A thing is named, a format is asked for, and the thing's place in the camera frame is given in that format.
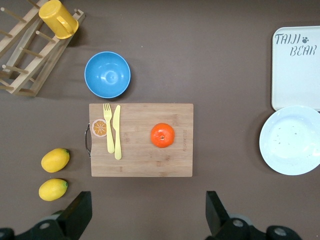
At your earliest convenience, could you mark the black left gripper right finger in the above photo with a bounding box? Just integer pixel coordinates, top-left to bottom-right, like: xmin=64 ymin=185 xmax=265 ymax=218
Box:
xmin=205 ymin=190 xmax=241 ymax=240

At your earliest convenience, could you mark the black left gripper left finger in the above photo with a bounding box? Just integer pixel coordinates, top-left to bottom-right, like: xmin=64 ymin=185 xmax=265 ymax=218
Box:
xmin=58 ymin=191 xmax=93 ymax=240

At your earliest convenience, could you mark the orange mandarin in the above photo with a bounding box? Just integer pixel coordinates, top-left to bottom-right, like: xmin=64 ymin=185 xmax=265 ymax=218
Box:
xmin=150 ymin=122 xmax=176 ymax=149

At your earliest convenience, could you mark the white round plate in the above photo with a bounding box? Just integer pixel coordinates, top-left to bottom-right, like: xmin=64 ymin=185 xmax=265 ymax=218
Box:
xmin=258 ymin=104 xmax=320 ymax=176

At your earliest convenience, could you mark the yellow lemon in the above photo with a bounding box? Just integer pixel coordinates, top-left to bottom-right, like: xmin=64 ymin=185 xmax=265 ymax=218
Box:
xmin=40 ymin=147 xmax=71 ymax=173
xmin=38 ymin=178 xmax=69 ymax=202

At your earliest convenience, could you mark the bamboo cutting board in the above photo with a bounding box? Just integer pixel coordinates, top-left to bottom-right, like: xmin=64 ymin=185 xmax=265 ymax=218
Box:
xmin=84 ymin=102 xmax=194 ymax=178

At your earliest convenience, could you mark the yellow plastic fork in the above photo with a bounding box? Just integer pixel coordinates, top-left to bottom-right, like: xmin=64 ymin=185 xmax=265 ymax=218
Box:
xmin=103 ymin=102 xmax=116 ymax=154

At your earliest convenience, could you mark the yellow plastic knife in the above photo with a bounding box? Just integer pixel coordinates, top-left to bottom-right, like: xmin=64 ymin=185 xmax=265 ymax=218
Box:
xmin=112 ymin=104 xmax=123 ymax=161

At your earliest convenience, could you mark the toy orange slice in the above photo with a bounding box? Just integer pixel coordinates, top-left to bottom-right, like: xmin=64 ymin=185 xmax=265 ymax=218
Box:
xmin=91 ymin=118 xmax=108 ymax=138

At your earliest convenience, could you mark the wooden peg drying rack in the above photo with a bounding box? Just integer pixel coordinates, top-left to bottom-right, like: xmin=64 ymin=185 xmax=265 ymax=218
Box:
xmin=0 ymin=0 xmax=86 ymax=97

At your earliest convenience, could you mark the blue bowl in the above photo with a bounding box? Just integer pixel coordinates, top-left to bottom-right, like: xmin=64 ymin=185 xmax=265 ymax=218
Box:
xmin=83 ymin=51 xmax=132 ymax=99

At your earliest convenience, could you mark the cream bear print tray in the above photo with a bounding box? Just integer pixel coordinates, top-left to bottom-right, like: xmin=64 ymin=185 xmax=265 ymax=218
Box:
xmin=271 ymin=25 xmax=320 ymax=112

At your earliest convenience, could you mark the yellow plastic mug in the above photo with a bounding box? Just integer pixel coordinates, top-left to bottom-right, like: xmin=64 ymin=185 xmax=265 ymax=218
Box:
xmin=38 ymin=0 xmax=80 ymax=40

